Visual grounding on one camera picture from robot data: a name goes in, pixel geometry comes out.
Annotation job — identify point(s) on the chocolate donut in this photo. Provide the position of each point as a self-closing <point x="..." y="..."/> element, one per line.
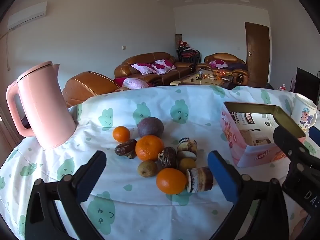
<point x="125" y="150"/>

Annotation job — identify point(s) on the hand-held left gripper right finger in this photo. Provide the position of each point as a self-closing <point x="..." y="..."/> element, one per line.
<point x="222" y="177"/>

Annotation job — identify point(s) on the round orange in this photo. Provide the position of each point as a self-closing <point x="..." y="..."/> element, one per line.
<point x="172" y="181"/>

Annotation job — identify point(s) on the brown leather three-seat sofa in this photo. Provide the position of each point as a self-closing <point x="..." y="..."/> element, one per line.
<point x="150" y="58"/>

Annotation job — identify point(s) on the white cartoon mug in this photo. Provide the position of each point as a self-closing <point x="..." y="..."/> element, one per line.
<point x="303" y="112"/>

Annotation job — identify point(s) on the white magenta floral pillow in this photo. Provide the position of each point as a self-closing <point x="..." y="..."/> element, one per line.
<point x="218" y="63"/>
<point x="163" y="66"/>
<point x="143" y="68"/>

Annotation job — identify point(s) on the pink electric kettle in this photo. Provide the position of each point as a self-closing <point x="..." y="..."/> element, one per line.
<point x="40" y="107"/>

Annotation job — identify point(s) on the purple passion fruit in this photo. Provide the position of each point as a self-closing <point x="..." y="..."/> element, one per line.
<point x="150" y="127"/>

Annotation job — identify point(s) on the layered chocolate cake roll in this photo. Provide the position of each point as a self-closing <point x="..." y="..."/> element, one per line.
<point x="200" y="180"/>

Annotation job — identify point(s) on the pink tin box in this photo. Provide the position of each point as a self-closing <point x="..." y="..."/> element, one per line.
<point x="260" y="142"/>

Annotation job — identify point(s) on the black television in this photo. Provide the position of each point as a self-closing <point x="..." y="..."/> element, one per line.
<point x="306" y="82"/>

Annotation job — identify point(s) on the pale pink pillow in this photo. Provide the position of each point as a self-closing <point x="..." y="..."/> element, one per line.
<point x="133" y="82"/>

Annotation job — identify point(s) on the wooden coffee table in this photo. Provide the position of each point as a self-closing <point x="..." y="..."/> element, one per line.
<point x="190" y="78"/>

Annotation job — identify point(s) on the small orange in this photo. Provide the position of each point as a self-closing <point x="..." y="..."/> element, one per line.
<point x="121" y="133"/>

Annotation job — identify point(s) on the brown wooden door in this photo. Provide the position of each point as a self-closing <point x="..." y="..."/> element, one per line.
<point x="257" y="55"/>

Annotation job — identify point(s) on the white air conditioner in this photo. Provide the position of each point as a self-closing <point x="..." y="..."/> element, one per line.
<point x="27" y="15"/>

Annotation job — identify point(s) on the brown leather armchair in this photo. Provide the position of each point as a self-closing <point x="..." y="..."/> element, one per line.
<point x="87" y="85"/>

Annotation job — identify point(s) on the white cloud-print tablecloth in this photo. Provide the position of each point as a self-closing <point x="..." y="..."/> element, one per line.
<point x="150" y="105"/>

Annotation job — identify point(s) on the small yellow fruit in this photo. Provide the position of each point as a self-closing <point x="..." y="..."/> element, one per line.
<point x="187" y="164"/>

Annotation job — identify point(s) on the large orange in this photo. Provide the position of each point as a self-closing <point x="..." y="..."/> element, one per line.
<point x="149" y="147"/>

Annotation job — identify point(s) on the brown chocolate pastry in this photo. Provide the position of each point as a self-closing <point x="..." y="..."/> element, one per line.
<point x="168" y="157"/>

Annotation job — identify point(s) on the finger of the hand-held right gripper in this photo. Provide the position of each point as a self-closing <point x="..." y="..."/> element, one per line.
<point x="315" y="135"/>
<point x="287" y="140"/>

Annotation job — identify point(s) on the stacked dark chairs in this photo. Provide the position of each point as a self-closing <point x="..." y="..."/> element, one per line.
<point x="187" y="53"/>

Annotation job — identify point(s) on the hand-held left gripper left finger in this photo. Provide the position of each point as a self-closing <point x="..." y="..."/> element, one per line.
<point x="90" y="177"/>

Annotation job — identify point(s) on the brown-green pear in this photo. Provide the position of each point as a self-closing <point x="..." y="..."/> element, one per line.
<point x="147" y="168"/>

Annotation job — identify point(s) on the tall floor vase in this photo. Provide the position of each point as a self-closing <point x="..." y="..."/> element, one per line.
<point x="178" y="38"/>

